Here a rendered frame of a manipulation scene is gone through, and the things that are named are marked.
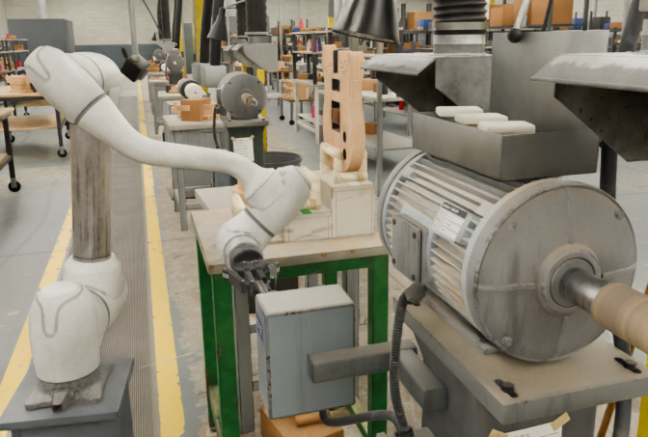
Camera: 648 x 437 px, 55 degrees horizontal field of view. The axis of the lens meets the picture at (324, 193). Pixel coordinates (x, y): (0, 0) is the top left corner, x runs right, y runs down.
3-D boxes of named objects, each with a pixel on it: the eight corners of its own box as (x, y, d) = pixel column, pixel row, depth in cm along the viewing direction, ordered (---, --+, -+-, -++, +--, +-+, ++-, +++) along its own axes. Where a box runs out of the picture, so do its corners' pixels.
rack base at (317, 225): (333, 238, 204) (333, 211, 202) (283, 243, 200) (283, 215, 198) (311, 216, 230) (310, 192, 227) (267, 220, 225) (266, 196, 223)
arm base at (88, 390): (17, 420, 148) (14, 398, 147) (43, 371, 169) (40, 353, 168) (97, 412, 151) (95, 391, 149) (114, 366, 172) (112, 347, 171)
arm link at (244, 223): (209, 254, 148) (249, 213, 148) (202, 234, 162) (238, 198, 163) (242, 282, 152) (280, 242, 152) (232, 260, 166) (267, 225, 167)
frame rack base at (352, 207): (375, 233, 208) (376, 183, 204) (332, 238, 204) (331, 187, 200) (349, 213, 233) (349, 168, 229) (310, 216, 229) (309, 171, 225)
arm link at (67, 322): (22, 384, 153) (10, 300, 148) (54, 348, 171) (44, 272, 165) (88, 383, 153) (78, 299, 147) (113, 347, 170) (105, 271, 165)
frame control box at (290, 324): (416, 478, 103) (418, 334, 96) (287, 506, 97) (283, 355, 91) (364, 398, 126) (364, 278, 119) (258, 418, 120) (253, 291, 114)
